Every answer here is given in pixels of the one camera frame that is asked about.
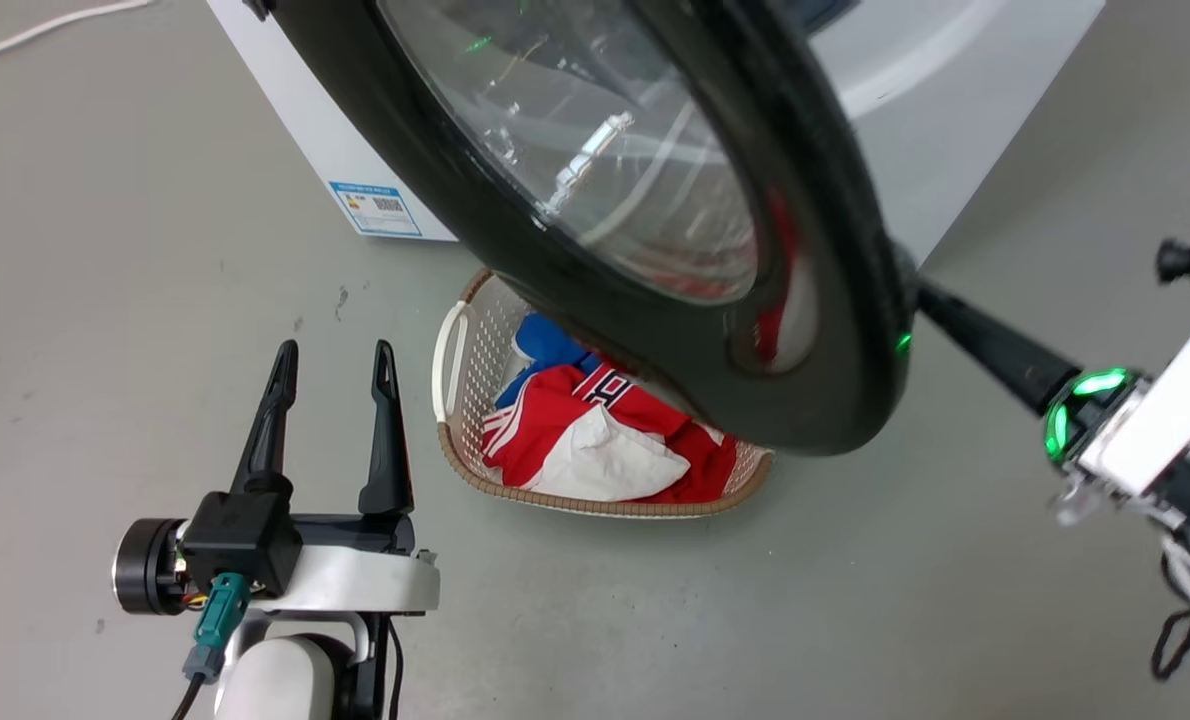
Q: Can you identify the white and green right gripper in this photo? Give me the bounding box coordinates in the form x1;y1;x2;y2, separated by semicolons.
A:
913;280;1190;500

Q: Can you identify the teal cable connector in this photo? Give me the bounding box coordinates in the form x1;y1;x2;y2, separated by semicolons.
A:
182;571;254;684

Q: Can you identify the white cloth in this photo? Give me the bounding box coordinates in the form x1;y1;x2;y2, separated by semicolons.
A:
523;404;694;503

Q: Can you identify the white cable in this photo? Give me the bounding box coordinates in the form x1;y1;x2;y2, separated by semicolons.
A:
0;0;153;69

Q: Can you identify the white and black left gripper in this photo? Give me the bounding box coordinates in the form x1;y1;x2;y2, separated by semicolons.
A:
111;339;442;617

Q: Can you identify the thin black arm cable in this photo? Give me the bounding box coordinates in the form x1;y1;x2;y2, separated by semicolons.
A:
1149;552;1190;683
383;614;405;720

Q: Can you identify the black camera cable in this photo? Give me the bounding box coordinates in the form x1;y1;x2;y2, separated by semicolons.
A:
169;672;206;720

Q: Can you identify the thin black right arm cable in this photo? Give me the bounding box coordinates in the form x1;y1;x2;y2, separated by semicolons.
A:
1149;552;1190;683

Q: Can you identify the black round washing machine door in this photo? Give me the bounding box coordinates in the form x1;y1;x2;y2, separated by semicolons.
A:
245;0;919;458

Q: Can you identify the white washing machine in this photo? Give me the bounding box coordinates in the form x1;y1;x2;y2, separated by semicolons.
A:
205;0;1106;267

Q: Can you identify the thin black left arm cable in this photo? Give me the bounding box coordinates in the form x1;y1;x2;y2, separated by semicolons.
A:
383;614;405;720

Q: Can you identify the beige wicker laundry basket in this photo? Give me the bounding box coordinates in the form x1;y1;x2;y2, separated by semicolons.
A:
431;267;775;520

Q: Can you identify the red garment with white stripes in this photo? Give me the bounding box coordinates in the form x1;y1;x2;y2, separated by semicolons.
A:
481;361;740;505

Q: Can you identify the blue garment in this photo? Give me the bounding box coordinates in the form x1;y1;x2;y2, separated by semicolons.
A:
494;311;602;410

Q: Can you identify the blue and white label sticker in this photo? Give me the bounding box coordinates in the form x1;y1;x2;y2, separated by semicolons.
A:
328;180;424;239

